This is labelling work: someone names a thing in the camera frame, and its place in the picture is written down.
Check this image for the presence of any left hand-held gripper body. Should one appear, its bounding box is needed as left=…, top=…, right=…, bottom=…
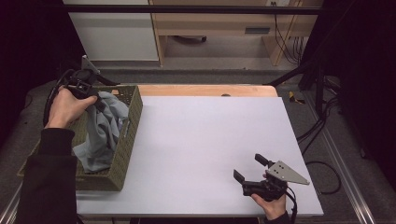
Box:
left=64, top=55, right=102, bottom=101

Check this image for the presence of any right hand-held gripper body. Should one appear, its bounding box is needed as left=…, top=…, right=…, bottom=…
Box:
left=241, top=160, right=311, bottom=202

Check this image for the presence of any light blue grey cloth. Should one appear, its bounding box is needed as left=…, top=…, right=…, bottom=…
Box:
left=72, top=91, right=131, bottom=175

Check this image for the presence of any olive green woven basket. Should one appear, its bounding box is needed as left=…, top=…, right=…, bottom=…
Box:
left=17, top=85, right=144, bottom=192

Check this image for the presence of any person's right hand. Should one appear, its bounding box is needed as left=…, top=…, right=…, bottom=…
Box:
left=249, top=193, right=288, bottom=221

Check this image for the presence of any person's left hand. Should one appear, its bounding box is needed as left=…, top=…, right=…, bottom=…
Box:
left=44, top=87, right=98, bottom=130

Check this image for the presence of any white cabinet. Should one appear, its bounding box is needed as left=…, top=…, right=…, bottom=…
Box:
left=62, top=0, right=160, bottom=63

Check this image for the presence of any white table sheet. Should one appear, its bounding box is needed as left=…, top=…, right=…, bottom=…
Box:
left=76, top=95, right=325, bottom=217

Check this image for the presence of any yellow and black small tool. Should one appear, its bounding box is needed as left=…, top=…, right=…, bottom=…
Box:
left=288, top=91, right=306, bottom=105

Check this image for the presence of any black curved object under desk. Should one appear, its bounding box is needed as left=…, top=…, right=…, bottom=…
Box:
left=170, top=35, right=208, bottom=45

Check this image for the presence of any black metal stand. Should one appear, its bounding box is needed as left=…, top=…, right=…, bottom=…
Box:
left=263, top=46, right=335, bottom=117

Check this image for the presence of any black horizontal metal bar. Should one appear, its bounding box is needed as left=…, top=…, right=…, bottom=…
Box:
left=62, top=4, right=322, bottom=16

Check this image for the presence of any light wooden desk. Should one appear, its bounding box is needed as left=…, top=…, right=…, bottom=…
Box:
left=148, top=0, right=325, bottom=67

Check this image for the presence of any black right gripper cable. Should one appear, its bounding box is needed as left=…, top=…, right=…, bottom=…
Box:
left=284, top=186, right=299, bottom=224

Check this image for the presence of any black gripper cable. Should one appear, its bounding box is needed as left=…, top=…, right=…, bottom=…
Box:
left=284, top=186, right=299, bottom=224
left=42, top=68, right=77, bottom=126

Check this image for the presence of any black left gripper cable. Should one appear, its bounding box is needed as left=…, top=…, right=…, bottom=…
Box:
left=42, top=68, right=77, bottom=126

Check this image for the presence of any black floor cable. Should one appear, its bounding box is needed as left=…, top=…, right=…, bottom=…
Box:
left=296, top=92, right=343, bottom=196

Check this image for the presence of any aluminium floor rail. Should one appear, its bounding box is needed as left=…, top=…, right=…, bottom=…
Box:
left=302, top=91, right=378, bottom=224

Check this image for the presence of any bundle of black hanging cables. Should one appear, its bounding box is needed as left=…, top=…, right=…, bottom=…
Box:
left=272, top=1, right=305, bottom=65

